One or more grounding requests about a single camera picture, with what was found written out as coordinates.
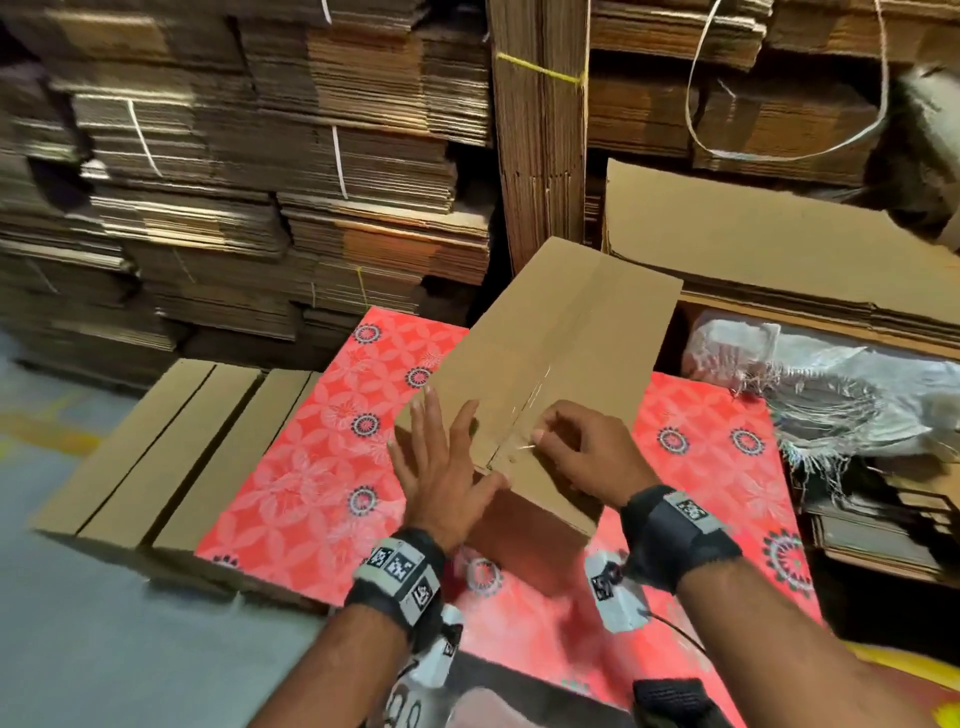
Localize wall of cardboard stacks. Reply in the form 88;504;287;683
0;0;960;392

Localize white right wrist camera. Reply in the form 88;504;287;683
585;547;654;635

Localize person's left forearm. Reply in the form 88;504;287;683
247;600;414;728

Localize black left wrist strap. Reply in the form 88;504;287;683
345;526;449;650

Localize person's right forearm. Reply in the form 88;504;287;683
675;558;939;728

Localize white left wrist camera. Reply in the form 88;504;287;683
405;607;467;692

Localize low pile of cardboard sheets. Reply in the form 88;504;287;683
802;457;960;590

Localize person's left hand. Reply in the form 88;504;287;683
385;387;512;557

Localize person's right hand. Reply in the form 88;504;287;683
528;399;662;512

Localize white plastic sack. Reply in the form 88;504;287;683
900;60;960;242

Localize red patterned table cloth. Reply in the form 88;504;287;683
195;306;824;728

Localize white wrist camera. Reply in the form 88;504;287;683
585;547;654;635
405;607;467;692

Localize white plastic strap loop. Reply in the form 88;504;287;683
684;0;891;167

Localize yellow-tied cardboard bundle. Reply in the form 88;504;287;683
483;0;591;275

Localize white woven sack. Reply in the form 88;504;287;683
682;315;960;485

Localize black right camera cable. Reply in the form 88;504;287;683
645;607;714;662

